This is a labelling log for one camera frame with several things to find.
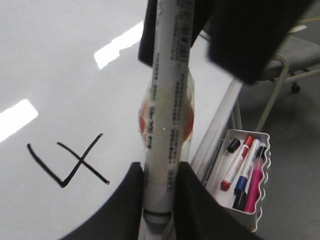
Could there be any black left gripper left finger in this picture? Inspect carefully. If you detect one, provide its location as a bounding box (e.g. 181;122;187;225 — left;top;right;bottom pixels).
63;162;144;240

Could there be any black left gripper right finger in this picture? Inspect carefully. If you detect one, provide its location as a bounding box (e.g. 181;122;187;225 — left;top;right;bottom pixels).
173;162;260;240

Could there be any red round magnet taped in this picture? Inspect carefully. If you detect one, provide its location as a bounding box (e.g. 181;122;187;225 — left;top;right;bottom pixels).
138;71;195;148

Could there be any white whiteboard marker black tip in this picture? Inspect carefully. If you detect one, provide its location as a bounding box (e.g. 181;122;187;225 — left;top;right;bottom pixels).
143;0;195;240

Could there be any white whiteboard surface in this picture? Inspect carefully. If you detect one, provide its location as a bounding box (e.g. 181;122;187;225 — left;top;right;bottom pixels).
0;0;243;240

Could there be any red capped marker in tray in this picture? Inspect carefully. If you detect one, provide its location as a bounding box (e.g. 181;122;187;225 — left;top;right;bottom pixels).
220;135;254;191

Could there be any black marker in tray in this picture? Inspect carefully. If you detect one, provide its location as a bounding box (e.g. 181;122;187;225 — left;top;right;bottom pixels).
232;146;266;212

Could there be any blue capped marker in tray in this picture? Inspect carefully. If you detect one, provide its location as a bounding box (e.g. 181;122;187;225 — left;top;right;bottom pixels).
234;138;261;194

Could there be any white marker holder tray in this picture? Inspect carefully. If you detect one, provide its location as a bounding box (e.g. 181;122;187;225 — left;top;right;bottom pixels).
205;129;271;232

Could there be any pink marker in tray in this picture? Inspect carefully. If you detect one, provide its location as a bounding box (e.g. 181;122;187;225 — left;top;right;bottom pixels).
243;157;264;213

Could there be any black marker cap in tray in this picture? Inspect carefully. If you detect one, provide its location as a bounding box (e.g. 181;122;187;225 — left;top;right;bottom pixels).
227;138;241;153

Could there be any grey office chair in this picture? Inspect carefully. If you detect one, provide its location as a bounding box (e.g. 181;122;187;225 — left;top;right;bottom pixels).
199;14;320;133

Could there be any grey aluminium whiteboard frame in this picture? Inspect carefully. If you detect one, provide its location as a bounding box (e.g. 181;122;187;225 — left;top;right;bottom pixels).
190;79;243;185

